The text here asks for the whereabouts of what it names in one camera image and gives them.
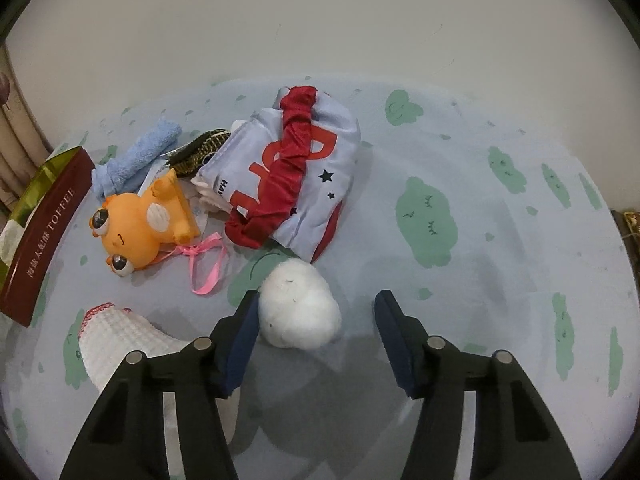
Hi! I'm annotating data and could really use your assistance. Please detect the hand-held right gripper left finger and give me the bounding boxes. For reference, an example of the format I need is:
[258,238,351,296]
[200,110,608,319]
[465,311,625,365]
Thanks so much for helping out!
[59,289,262,480]

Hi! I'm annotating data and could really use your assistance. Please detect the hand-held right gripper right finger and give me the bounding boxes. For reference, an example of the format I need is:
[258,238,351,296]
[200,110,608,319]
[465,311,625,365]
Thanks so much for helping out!
[374,289,583,480]

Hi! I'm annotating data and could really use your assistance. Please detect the white fluffy ball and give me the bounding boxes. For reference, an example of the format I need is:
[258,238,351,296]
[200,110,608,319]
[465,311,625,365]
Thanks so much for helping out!
[257,259,342,351]

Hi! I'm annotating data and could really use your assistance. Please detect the white waffle cloth red trim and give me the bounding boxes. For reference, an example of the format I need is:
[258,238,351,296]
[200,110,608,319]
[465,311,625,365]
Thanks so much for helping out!
[79,302,242,443]

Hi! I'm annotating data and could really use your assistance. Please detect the sheer bag with pink ribbon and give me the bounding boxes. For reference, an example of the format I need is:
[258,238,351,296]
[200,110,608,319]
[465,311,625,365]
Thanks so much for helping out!
[142,157,227,296]

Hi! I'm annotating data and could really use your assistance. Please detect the orange frog toy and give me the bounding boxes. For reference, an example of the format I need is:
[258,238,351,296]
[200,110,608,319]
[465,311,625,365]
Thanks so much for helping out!
[90,167,202,277]

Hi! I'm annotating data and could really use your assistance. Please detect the red and pale blue shorts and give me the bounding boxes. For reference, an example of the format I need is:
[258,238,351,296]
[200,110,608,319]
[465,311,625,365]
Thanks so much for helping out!
[192,85,362,265]

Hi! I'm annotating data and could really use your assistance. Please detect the black and olive sock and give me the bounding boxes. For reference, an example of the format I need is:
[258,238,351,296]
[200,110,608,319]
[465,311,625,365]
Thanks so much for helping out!
[167,129,232,177]

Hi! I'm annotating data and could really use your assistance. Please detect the light blue towel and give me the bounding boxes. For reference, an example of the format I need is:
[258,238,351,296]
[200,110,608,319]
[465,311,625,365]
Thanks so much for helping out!
[91,119,183,199]

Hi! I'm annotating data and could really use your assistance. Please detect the dark red candy box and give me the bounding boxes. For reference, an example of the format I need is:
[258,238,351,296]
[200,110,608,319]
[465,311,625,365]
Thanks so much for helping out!
[0,146,96,329]

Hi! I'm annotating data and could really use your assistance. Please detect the cloud print bedsheet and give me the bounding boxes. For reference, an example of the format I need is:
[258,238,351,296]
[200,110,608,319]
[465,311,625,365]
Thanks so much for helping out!
[0,77,640,480]

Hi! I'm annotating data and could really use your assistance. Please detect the pile of assorted clutter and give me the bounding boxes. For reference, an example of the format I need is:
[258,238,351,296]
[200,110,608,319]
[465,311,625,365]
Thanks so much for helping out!
[611,208,640,247]

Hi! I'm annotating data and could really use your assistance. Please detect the beige curtain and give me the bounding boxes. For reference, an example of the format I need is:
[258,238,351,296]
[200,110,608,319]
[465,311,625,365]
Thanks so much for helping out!
[0,42,57,217]

